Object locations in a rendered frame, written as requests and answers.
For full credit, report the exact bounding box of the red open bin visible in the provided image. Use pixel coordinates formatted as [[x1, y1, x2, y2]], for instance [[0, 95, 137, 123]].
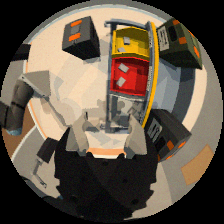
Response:
[[110, 57, 149, 96]]

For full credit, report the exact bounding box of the orange flat bar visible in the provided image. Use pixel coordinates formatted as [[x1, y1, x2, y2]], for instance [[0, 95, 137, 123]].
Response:
[[141, 22, 159, 129]]

